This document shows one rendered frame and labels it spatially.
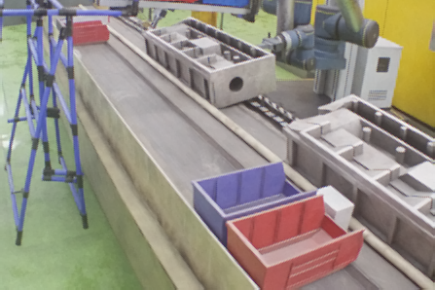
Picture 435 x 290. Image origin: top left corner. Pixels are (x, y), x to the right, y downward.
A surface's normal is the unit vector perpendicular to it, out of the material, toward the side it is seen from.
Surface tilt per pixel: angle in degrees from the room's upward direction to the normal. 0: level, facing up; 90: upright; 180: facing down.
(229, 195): 88
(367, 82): 90
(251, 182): 88
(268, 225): 88
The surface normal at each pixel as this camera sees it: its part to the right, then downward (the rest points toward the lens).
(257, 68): 0.47, 0.42
